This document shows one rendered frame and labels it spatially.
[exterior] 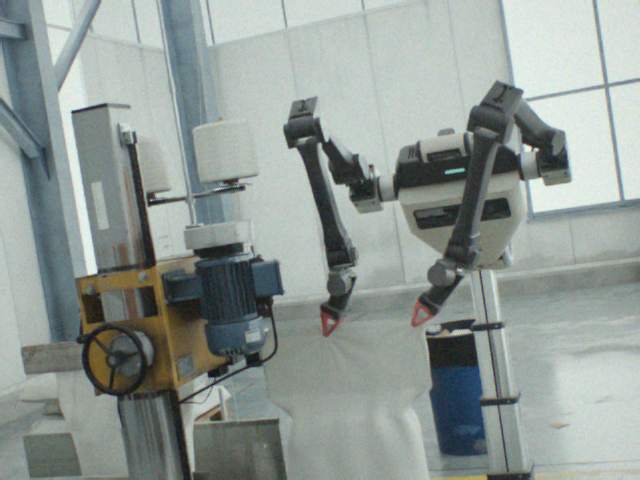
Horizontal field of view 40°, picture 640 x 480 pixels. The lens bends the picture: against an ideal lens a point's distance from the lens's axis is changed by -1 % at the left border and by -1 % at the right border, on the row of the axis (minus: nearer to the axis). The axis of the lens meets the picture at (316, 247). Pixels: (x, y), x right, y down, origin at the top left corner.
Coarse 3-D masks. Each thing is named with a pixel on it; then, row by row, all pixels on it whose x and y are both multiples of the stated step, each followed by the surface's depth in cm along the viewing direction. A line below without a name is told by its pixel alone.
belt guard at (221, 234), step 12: (192, 228) 234; (204, 228) 218; (216, 228) 217; (228, 228) 218; (240, 228) 220; (252, 228) 225; (192, 240) 220; (204, 240) 218; (216, 240) 218; (228, 240) 218; (240, 240) 220
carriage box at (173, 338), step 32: (192, 256) 250; (96, 288) 225; (128, 288) 222; (160, 288) 220; (96, 320) 231; (128, 320) 223; (160, 320) 220; (192, 320) 235; (96, 352) 227; (160, 352) 221; (192, 352) 232; (128, 384) 225; (160, 384) 222
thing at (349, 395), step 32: (384, 320) 248; (416, 320) 245; (288, 352) 260; (320, 352) 257; (352, 352) 253; (384, 352) 249; (416, 352) 246; (288, 384) 261; (320, 384) 258; (352, 384) 254; (384, 384) 249; (416, 384) 247; (320, 416) 252; (352, 416) 249; (384, 416) 246; (416, 416) 253; (288, 448) 256; (320, 448) 251; (352, 448) 247; (384, 448) 244; (416, 448) 246
